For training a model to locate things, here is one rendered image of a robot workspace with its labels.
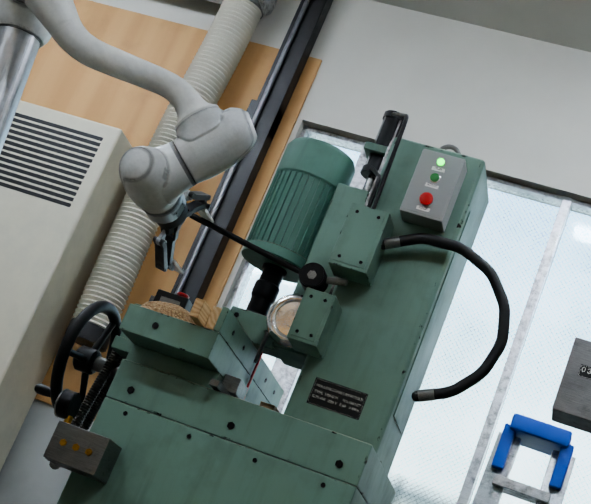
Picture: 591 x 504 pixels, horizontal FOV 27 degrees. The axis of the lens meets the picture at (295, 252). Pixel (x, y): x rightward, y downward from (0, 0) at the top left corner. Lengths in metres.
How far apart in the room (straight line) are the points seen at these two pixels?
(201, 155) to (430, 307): 0.61
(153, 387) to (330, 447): 0.40
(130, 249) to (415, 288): 1.78
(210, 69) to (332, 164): 1.72
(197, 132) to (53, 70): 2.51
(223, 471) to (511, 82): 2.41
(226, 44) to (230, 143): 2.15
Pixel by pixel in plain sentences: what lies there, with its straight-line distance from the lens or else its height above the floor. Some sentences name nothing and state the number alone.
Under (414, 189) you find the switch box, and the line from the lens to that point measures 2.78.
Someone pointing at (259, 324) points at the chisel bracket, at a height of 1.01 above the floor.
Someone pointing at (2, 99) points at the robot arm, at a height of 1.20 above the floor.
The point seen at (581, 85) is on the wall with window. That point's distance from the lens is 4.60.
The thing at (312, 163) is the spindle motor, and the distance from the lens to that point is 2.93.
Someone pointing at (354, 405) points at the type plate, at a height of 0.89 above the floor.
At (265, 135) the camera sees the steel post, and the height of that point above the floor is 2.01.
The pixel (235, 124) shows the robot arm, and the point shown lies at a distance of 2.52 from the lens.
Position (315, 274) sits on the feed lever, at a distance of 2.73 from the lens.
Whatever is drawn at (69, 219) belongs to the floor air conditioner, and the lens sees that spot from 4.32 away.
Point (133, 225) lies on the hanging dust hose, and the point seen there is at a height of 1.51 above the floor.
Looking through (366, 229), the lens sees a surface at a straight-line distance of 2.72.
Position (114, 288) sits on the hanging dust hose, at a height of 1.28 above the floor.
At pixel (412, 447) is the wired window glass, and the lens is 4.19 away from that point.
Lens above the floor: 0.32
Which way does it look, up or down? 18 degrees up
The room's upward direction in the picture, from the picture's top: 23 degrees clockwise
